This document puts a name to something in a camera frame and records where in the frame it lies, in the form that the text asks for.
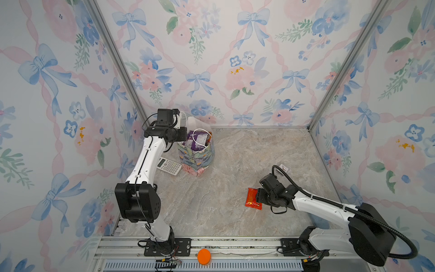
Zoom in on red sauce packet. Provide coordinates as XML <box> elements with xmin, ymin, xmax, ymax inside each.
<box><xmin>245</xmin><ymin>188</ymin><xmax>262</xmax><ymax>210</ymax></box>

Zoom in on floral paper gift bag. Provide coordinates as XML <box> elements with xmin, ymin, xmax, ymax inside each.
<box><xmin>177</xmin><ymin>112</ymin><xmax>215</xmax><ymax>177</ymax></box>

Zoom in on purple snack packet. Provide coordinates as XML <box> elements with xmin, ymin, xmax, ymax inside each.
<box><xmin>184</xmin><ymin>129</ymin><xmax>212</xmax><ymax>151</ymax></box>

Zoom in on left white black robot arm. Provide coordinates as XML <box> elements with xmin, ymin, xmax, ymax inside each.
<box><xmin>114</xmin><ymin>126</ymin><xmax>188</xmax><ymax>243</ymax></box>

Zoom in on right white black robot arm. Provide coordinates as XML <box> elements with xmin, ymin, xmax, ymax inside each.
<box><xmin>256</xmin><ymin>185</ymin><xmax>396</xmax><ymax>266</ymax></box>

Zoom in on white calculator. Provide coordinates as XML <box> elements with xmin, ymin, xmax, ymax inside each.
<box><xmin>157</xmin><ymin>158</ymin><xmax>182</xmax><ymax>176</ymax></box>

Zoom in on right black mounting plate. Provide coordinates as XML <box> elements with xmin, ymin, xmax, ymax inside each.
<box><xmin>276</xmin><ymin>238</ymin><xmax>330</xmax><ymax>258</ymax></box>

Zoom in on black mounting plate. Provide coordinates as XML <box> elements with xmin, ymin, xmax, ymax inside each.
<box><xmin>276</xmin><ymin>238</ymin><xmax>330</xmax><ymax>258</ymax></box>
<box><xmin>143</xmin><ymin>238</ymin><xmax>191</xmax><ymax>257</ymax></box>

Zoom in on orange round cap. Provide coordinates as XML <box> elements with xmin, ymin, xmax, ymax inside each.
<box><xmin>197</xmin><ymin>249</ymin><xmax>211</xmax><ymax>265</ymax></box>

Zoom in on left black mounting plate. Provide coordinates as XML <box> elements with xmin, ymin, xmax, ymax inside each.
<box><xmin>143</xmin><ymin>238</ymin><xmax>191</xmax><ymax>257</ymax></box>

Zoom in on black corrugated cable conduit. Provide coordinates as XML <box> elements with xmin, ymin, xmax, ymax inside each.
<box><xmin>271</xmin><ymin>165</ymin><xmax>419</xmax><ymax>260</ymax></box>

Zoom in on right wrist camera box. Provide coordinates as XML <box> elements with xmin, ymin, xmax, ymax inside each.
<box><xmin>259</xmin><ymin>173</ymin><xmax>285</xmax><ymax>194</ymax></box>

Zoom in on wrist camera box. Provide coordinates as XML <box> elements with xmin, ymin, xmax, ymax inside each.
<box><xmin>259</xmin><ymin>173</ymin><xmax>285</xmax><ymax>194</ymax></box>
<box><xmin>155</xmin><ymin>108</ymin><xmax>183</xmax><ymax>129</ymax></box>

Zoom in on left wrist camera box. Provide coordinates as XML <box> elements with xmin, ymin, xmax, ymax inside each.
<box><xmin>155</xmin><ymin>108</ymin><xmax>183</xmax><ymax>129</ymax></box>

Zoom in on aluminium frame rail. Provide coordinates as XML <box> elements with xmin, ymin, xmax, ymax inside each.
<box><xmin>89</xmin><ymin>236</ymin><xmax>384</xmax><ymax>272</ymax></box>

